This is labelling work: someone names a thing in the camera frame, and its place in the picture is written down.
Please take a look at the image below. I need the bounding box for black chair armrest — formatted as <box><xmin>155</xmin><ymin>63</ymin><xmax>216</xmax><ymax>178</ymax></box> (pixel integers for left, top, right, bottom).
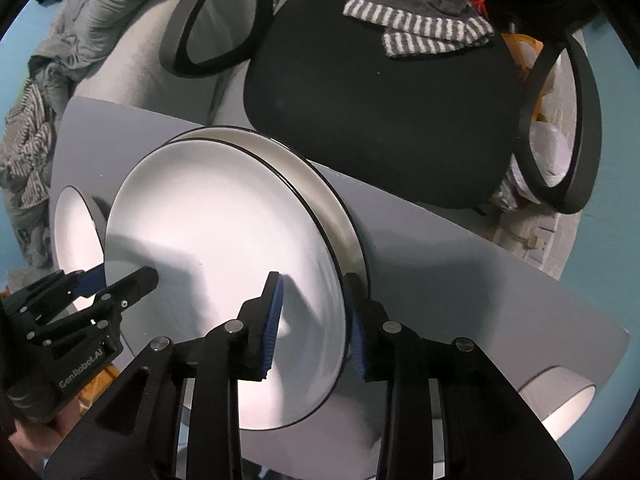
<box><xmin>516</xmin><ymin>25</ymin><xmax>602</xmax><ymax>216</ymax></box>
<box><xmin>160</xmin><ymin>0</ymin><xmax>277</xmax><ymax>79</ymax></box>

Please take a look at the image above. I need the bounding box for white plate black rim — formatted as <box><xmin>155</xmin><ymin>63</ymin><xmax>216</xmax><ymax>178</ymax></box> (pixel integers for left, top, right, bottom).
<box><xmin>167</xmin><ymin>125</ymin><xmax>372</xmax><ymax>306</ymax></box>
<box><xmin>104</xmin><ymin>139</ymin><xmax>349</xmax><ymax>432</ymax></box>

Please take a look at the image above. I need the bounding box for grey white striped cloth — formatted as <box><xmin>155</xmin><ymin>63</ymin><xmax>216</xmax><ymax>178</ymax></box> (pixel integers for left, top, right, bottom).
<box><xmin>0</xmin><ymin>80</ymin><xmax>68</xmax><ymax>211</ymax></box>

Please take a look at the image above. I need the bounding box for person's left hand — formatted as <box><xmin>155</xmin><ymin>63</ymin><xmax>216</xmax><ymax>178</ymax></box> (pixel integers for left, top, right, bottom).
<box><xmin>7</xmin><ymin>410</ymin><xmax>76</xmax><ymax>468</ymax></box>

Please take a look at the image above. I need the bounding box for white plastic bag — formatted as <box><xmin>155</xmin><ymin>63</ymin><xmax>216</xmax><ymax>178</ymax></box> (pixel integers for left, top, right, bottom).
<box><xmin>529</xmin><ymin>120</ymin><xmax>576</xmax><ymax>188</ymax></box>

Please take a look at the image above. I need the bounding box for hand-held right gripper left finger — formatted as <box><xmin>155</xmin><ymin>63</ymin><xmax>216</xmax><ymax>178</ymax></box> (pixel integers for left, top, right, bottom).
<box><xmin>42</xmin><ymin>271</ymin><xmax>286</xmax><ymax>480</ymax></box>

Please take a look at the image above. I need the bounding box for orange plastic bag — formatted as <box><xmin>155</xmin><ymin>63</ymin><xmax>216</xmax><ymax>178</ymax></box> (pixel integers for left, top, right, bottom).
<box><xmin>500</xmin><ymin>32</ymin><xmax>545</xmax><ymax>126</ymax></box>

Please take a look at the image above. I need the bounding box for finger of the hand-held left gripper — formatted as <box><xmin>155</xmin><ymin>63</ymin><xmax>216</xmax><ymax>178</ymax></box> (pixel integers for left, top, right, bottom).
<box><xmin>92</xmin><ymin>266</ymin><xmax>160</xmax><ymax>313</ymax></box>
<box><xmin>62</xmin><ymin>266</ymin><xmax>108</xmax><ymax>302</ymax></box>

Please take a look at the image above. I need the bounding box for small white plate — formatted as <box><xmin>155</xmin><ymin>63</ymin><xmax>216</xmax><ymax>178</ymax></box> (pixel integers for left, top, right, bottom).
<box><xmin>52</xmin><ymin>185</ymin><xmax>108</xmax><ymax>306</ymax></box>

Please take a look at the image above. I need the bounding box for white bowl grey outside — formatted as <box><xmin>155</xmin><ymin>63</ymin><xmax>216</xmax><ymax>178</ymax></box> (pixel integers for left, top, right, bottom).
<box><xmin>520</xmin><ymin>366</ymin><xmax>597</xmax><ymax>441</ymax></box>

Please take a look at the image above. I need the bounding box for white wall socket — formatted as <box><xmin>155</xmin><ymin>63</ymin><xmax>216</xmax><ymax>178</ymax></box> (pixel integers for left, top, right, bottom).
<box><xmin>520</xmin><ymin>225</ymin><xmax>557</xmax><ymax>252</ymax></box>

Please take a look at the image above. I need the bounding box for black office chair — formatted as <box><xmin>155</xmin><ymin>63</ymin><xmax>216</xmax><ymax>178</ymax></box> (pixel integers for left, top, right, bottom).
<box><xmin>242</xmin><ymin>0</ymin><xmax>526</xmax><ymax>211</ymax></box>

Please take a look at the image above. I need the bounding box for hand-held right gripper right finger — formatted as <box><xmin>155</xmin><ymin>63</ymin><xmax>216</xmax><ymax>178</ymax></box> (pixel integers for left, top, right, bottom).
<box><xmin>342</xmin><ymin>272</ymin><xmax>573</xmax><ymax>480</ymax></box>

